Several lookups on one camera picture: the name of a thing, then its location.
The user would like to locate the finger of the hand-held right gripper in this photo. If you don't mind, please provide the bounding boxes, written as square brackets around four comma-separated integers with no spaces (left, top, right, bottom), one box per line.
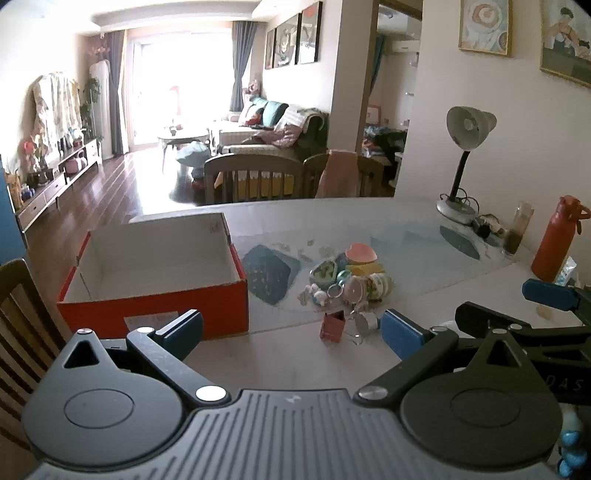
[522,278,591,320]
[454,301,591,361]

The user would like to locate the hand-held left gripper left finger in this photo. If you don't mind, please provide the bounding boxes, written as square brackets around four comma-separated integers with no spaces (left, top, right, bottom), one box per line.
[62,308,232,409]

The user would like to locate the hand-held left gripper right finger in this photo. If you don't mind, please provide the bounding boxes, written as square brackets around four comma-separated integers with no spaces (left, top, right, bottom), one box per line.
[353,308,536,409]

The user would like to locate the pink binder clip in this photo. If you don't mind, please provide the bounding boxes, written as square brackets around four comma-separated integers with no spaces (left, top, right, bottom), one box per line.
[320,311,346,343]

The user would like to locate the yellow box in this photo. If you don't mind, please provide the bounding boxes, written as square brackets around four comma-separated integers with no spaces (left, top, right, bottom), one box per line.
[346,262,385,278]

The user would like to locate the red cardboard box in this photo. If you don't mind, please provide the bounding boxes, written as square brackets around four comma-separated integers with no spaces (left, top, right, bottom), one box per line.
[56,212,250,343]

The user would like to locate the person's right hand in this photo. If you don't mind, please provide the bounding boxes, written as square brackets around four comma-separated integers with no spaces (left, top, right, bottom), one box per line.
[560,408,591,480]

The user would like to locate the white teal packet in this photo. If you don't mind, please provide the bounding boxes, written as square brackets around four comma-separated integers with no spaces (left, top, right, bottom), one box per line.
[556,256,578,285]

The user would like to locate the small silver canister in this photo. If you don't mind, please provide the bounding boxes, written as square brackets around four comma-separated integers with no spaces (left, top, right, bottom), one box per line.
[353,311,382,336]

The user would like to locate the red water bottle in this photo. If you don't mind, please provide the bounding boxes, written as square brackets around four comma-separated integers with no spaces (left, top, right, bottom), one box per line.
[530,195,585,282]

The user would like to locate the patterned jar with green cap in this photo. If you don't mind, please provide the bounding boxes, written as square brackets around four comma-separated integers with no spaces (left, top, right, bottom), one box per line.
[365,271,393,300]

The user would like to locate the round pink case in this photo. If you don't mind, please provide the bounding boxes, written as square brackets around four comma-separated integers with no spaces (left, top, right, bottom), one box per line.
[344,277,368,304]

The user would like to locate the pink heart-shaped box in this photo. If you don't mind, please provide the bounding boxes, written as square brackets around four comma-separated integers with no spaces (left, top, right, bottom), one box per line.
[346,243,378,267]

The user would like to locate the dark blue placemat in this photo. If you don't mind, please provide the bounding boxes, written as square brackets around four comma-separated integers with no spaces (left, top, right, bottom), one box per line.
[242,244,302,306]

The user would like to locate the wooden dining chair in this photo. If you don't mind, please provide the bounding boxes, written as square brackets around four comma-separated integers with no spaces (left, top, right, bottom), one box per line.
[203,154,302,204]
[0,258,66,437]
[302,150,387,199]

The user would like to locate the pink cloth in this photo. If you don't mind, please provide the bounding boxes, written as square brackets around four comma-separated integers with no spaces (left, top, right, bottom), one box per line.
[315,150,361,199]

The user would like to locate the blue bean bag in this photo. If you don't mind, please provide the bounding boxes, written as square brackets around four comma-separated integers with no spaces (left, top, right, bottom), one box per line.
[175,140,209,167]

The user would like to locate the grey desk lamp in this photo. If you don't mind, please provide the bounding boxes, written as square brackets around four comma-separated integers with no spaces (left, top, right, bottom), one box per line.
[436,106,498,226]

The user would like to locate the oval coffee table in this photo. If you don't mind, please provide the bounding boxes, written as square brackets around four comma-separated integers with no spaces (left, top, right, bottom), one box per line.
[156,126,211,161]

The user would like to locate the wooden TV cabinet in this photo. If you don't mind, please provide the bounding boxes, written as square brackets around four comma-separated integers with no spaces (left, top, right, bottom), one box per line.
[14,136,105,232]

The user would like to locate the blue cabinet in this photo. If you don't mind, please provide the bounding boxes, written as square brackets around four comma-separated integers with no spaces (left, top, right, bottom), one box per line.
[0,154,29,269]

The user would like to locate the beige sofa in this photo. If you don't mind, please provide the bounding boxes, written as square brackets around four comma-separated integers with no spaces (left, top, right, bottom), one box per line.
[217,96,331,162]

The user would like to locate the pink quilted blanket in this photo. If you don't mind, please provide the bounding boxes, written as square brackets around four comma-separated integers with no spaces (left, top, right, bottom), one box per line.
[257,124,306,149]

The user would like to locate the white standing air conditioner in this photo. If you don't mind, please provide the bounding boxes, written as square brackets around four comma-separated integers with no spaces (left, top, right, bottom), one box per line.
[89,59,112,160]

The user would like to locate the artificial flowers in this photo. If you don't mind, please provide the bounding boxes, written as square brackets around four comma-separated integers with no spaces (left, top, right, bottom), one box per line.
[18,136,49,178]

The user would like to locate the grey curtain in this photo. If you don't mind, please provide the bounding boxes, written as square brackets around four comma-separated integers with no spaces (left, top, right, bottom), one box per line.
[108,30,128,158]
[230,20,262,112]

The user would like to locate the potted plant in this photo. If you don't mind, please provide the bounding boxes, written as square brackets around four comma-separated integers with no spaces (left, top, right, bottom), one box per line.
[80,76,105,140]

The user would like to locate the gold framed painting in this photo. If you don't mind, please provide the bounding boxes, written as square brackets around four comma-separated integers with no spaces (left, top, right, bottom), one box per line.
[539,0,591,89]
[458,0,513,59]

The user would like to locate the hanging clothes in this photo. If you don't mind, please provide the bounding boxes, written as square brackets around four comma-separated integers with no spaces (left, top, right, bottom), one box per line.
[32,71,84,140]

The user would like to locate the white keychain figurines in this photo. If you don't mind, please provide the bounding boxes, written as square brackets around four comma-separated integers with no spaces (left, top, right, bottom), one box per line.
[297,283,329,306]

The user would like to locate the black framed wall picture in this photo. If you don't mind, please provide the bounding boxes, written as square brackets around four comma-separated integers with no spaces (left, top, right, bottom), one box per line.
[274,13,301,68]
[298,2,323,64]
[263,27,277,70]

